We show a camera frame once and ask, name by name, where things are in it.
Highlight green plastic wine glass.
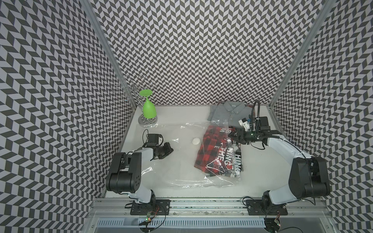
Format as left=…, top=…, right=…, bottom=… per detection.
left=139, top=89, right=157, bottom=119

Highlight dark grey garment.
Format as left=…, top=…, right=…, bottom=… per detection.
left=207, top=101, right=253, bottom=128

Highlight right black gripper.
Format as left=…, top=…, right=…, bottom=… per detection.
left=228, top=128, right=260, bottom=144

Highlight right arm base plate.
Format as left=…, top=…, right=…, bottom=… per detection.
left=245, top=199, right=288, bottom=216

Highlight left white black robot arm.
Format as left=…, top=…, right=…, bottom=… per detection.
left=105, top=142, right=174, bottom=206

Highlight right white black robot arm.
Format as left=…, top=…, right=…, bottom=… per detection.
left=229, top=117, right=331, bottom=209

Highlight clear plastic vacuum bag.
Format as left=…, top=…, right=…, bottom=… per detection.
left=135, top=121, right=241, bottom=188

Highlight white vacuum bag valve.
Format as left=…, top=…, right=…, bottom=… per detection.
left=192, top=137, right=201, bottom=145

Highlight aluminium front rail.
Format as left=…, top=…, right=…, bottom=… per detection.
left=87, top=198, right=332, bottom=218

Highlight red black printed shirt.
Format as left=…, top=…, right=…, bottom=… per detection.
left=194, top=125, right=242, bottom=177

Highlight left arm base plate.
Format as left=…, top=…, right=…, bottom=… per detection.
left=130, top=199, right=171, bottom=216

